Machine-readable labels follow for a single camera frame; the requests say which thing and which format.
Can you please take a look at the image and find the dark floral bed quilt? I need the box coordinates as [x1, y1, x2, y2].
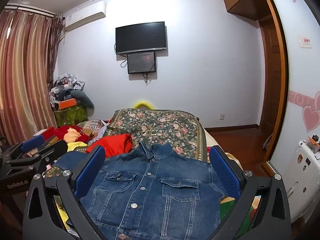
[105, 108, 207, 162]

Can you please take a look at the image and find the grey neck pillow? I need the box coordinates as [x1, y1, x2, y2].
[71, 90, 94, 109]

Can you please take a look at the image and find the orange shoe box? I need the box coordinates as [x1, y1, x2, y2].
[59, 98, 76, 110]

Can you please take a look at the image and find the clutter pile of clothes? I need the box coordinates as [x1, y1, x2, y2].
[49, 73, 85, 106]

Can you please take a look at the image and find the yellow plastic chair back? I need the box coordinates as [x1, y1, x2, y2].
[132, 100, 155, 110]

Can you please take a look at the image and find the white wall air conditioner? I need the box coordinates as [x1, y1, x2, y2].
[65, 1, 106, 32]

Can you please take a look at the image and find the green patterned storage box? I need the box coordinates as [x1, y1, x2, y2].
[54, 105, 87, 127]

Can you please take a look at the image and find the beige colourful plush blanket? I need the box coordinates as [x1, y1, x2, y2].
[206, 125, 263, 239]

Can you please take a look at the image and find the red plush toy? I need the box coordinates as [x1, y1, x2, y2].
[41, 125, 91, 144]

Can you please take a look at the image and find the striped pink brown curtain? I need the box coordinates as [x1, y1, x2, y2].
[1, 10, 63, 144]

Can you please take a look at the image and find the white sliding wardrobe door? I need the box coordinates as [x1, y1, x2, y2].
[270, 0, 319, 173]

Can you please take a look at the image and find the white stickered suitcase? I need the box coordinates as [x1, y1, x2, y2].
[283, 140, 319, 222]

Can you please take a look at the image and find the red folded garment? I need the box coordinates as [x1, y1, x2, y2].
[86, 134, 133, 158]

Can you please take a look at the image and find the brown wooden wardrobe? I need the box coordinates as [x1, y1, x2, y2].
[224, 0, 289, 162]

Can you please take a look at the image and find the yellow cloth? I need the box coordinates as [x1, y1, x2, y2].
[67, 141, 88, 152]

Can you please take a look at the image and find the large black wall television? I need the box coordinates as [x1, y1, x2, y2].
[115, 22, 167, 54]

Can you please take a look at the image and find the small black wall monitor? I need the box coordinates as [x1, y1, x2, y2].
[127, 52, 156, 74]

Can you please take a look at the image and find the blue denim jacket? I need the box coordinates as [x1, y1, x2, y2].
[53, 141, 227, 240]

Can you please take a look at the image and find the brown wooden door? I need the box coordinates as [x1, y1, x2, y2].
[259, 17, 281, 136]

